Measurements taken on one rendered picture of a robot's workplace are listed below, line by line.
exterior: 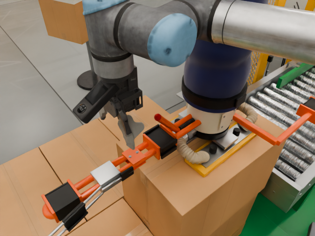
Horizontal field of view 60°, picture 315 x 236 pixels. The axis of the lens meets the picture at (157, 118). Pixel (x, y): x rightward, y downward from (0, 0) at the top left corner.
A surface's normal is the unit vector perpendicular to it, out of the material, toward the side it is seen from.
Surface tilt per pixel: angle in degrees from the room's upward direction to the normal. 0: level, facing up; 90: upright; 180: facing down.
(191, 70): 75
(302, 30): 55
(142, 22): 43
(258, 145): 0
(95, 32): 91
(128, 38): 85
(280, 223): 0
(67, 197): 0
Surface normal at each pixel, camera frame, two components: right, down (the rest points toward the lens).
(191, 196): 0.00, -0.74
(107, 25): -0.53, 0.24
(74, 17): -0.46, 0.60
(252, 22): -0.49, 0.02
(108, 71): -0.11, 0.67
